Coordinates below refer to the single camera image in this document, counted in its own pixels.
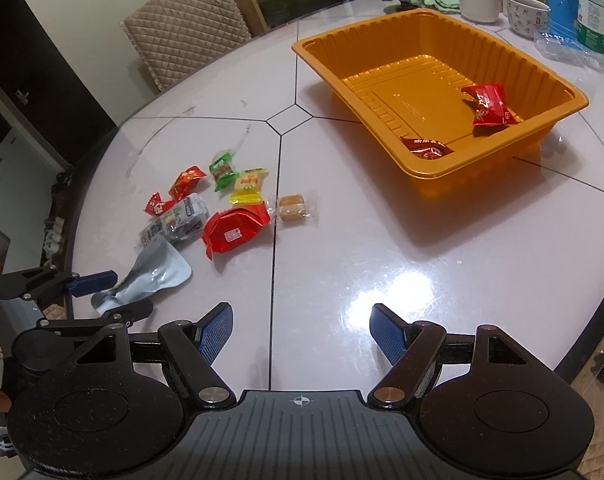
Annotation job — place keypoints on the green towel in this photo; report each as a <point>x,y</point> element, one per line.
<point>434,0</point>

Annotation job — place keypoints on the grey foil pouch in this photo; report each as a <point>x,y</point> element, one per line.
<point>152,270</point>

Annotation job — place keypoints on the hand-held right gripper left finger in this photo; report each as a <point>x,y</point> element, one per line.
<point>216,336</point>

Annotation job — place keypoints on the patterned mug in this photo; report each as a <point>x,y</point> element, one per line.
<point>524,17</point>

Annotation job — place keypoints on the large red snack packet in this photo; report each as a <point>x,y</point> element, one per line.
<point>489,107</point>

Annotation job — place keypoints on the red cartoon print snack packet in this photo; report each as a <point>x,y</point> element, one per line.
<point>186,182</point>

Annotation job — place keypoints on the silver printed snack packet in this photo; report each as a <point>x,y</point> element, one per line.
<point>179,220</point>

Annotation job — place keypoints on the blue clear plastic pack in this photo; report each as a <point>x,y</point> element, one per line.
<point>561,5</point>

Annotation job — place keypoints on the white mug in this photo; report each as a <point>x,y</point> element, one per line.
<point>476,0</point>

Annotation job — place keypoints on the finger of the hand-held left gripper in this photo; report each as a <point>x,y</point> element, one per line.
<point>94,281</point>
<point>132,310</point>

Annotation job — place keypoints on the dark red snack packet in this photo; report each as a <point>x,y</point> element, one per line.
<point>426,149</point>

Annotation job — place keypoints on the yellow snack packet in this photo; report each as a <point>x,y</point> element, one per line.
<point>249,185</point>

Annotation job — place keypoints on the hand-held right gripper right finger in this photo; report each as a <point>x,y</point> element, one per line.
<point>387,336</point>

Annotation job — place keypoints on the green snack packet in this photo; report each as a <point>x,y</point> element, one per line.
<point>223,170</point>

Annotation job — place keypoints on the beige quilted chair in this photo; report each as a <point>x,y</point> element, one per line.
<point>187,25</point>

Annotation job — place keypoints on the orange plastic tray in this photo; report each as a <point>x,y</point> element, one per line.
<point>406,90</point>

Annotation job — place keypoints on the clear wrapped small cake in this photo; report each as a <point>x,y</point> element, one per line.
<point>292,207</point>

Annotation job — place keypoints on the small red candy packet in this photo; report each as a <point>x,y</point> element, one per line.
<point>157,206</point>

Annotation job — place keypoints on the dark cabinet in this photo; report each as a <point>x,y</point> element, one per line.
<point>37,75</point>

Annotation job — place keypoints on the wide red snack packet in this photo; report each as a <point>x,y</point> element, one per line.
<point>232,232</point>

